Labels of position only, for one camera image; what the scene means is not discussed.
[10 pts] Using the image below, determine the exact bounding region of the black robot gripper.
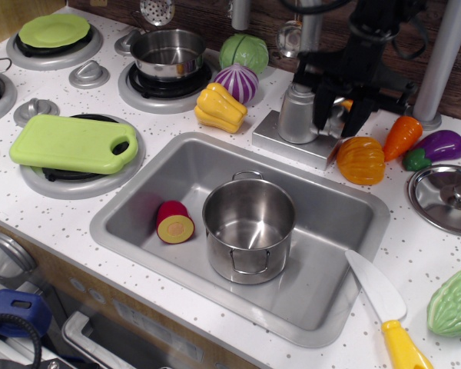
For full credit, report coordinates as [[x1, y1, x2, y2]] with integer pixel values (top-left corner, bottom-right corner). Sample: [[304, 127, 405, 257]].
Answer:
[[294, 48, 417, 138]]

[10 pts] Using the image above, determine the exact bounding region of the silver faucet lever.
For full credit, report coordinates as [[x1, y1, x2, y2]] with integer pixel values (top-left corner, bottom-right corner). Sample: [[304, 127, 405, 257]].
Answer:
[[316, 98, 350, 139]]

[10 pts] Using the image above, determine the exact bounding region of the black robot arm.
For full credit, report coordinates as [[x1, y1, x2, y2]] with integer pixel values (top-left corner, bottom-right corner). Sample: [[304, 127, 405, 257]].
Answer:
[[294, 1, 428, 138]]

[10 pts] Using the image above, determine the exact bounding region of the orange toy fruit slice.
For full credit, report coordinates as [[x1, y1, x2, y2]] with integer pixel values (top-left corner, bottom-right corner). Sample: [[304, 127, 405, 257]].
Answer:
[[340, 99, 353, 111]]

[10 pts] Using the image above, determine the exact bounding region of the silver toy faucet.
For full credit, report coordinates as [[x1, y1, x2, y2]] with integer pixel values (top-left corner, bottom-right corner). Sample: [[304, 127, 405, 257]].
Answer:
[[251, 0, 343, 171]]

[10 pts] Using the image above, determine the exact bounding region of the orange toy pumpkin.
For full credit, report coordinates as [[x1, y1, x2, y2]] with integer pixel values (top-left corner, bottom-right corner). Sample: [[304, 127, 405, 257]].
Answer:
[[337, 137, 386, 185]]

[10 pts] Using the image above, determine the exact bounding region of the orange toy carrot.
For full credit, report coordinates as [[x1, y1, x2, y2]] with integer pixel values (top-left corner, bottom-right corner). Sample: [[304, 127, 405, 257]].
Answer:
[[383, 115, 423, 161]]

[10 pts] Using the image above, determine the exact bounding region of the silver hanging spoon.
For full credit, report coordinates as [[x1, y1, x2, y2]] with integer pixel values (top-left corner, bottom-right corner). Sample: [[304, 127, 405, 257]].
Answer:
[[276, 20, 302, 58]]

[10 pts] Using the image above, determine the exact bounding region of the purple white toy onion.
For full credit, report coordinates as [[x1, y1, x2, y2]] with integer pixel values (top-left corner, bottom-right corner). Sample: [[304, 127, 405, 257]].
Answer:
[[214, 63, 259, 105]]

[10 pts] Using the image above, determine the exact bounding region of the purple toy eggplant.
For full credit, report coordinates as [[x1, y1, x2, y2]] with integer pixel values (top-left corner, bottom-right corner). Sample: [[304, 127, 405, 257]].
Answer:
[[402, 130, 461, 171]]

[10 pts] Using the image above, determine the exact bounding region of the green toy cabbage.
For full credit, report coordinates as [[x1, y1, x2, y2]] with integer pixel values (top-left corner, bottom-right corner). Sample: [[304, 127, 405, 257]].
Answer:
[[219, 34, 269, 75]]

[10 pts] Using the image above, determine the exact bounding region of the yellow toy squash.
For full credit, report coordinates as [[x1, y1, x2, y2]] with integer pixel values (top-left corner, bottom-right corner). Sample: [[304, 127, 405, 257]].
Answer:
[[194, 82, 247, 133]]

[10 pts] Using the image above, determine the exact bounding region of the silver pole top centre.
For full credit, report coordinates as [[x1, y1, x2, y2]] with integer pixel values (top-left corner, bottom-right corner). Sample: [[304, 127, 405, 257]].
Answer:
[[230, 0, 251, 31]]

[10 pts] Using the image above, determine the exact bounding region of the silver pole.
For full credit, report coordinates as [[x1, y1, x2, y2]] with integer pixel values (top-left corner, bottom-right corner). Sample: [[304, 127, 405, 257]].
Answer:
[[410, 1, 461, 131], [230, 0, 251, 31]]

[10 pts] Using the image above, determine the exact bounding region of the steel pot lid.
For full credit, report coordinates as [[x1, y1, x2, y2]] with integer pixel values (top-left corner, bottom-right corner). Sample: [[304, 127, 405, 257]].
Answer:
[[407, 165, 461, 235]]

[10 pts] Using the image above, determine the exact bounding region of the silver pole right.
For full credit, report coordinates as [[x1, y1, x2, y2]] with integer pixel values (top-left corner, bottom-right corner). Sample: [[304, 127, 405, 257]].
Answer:
[[410, 1, 461, 131]]

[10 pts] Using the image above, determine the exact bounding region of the steel pot in sink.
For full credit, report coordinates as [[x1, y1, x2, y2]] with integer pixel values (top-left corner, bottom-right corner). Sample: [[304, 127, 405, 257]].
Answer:
[[202, 170, 297, 285]]

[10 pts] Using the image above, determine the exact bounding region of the steel saucepan on burner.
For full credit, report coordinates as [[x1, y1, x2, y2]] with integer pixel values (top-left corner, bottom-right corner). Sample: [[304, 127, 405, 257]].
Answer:
[[130, 29, 206, 81]]

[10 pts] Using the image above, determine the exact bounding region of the silver sink basin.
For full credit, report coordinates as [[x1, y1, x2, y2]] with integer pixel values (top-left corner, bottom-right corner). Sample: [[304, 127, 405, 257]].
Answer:
[[90, 133, 390, 348]]

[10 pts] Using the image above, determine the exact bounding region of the white yellow toy knife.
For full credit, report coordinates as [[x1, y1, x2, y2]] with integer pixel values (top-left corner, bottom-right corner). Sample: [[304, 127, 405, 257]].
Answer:
[[345, 250, 433, 368]]

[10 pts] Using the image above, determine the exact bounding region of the silver slotted ladle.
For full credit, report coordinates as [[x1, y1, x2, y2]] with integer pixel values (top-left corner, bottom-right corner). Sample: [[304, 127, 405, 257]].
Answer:
[[139, 0, 175, 27]]

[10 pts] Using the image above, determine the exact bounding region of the red yellow toy fruit half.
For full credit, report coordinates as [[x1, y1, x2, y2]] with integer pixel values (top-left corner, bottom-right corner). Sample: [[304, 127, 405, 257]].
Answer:
[[156, 201, 194, 244]]

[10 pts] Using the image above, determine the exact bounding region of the grey stove knob rear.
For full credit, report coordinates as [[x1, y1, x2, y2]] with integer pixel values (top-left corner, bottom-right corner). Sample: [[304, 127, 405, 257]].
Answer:
[[114, 29, 141, 56]]

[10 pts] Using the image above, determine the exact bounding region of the grey stove knob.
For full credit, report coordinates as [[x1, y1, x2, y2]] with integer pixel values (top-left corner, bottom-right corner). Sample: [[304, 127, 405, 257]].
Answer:
[[13, 98, 59, 128], [68, 60, 110, 89], [114, 29, 141, 56]]

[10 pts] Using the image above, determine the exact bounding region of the green toy bitter gourd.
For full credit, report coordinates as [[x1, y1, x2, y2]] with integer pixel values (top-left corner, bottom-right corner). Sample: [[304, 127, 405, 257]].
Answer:
[[426, 270, 461, 337]]

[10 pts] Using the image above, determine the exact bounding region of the grey stove knob centre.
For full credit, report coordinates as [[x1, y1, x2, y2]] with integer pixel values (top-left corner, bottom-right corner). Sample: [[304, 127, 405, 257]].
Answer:
[[68, 60, 110, 89]]

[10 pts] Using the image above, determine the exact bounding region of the green plastic cutting board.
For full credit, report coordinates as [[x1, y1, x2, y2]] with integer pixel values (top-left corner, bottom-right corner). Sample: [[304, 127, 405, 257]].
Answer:
[[9, 115, 138, 175]]

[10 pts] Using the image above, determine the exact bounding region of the green plastic plate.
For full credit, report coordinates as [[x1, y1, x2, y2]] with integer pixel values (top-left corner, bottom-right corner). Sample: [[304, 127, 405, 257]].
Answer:
[[18, 14, 91, 48]]

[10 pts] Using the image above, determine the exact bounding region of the grey stove knob left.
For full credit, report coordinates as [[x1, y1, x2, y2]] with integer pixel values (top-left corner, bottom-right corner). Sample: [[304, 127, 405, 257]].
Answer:
[[13, 98, 59, 128]]

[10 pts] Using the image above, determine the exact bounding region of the grey oven dial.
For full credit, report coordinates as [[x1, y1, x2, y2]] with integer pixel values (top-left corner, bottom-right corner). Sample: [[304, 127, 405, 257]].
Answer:
[[0, 232, 36, 279]]

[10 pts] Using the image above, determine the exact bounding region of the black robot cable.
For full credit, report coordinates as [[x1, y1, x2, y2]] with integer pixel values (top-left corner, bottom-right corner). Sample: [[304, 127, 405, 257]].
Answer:
[[391, 15, 429, 61]]

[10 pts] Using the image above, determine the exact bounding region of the silver oven door handle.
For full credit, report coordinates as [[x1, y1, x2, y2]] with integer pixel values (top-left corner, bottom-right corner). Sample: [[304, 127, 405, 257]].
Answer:
[[61, 311, 152, 368]]

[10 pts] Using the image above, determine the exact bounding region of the blue clamp with cable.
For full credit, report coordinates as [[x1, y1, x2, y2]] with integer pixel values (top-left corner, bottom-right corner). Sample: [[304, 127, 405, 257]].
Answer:
[[0, 288, 54, 369]]

